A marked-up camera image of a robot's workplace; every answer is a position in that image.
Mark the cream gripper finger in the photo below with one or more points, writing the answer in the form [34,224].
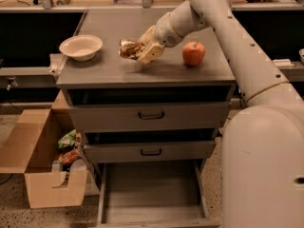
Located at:
[149,52]
[147,36]

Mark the crushed orange soda can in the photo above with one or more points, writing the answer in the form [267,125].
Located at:
[130,49]

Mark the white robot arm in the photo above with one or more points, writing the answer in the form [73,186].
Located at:
[262,148]

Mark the grey drawer cabinet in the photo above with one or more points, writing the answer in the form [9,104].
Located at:
[108,79]

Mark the grey top drawer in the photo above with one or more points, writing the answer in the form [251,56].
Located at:
[146,117]

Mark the grey drawer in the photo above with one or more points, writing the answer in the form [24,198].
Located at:
[146,117]
[149,151]
[153,194]

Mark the grey middle drawer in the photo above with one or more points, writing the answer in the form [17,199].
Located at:
[149,151]

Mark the grey bottom drawer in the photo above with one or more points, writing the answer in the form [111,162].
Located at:
[153,194]

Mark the red apple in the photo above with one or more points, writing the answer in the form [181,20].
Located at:
[193,53]

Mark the white paper bowl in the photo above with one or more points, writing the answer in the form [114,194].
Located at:
[81,47]

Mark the white device beside cabinet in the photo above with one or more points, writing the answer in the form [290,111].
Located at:
[56,64]

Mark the green snack bag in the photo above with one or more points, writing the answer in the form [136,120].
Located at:
[68,140]

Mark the white power strip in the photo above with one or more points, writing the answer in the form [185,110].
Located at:
[283,63]

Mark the orange snack bag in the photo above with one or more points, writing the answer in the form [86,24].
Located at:
[69,157]

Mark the open cardboard box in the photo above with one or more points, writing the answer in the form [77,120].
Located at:
[30,150]

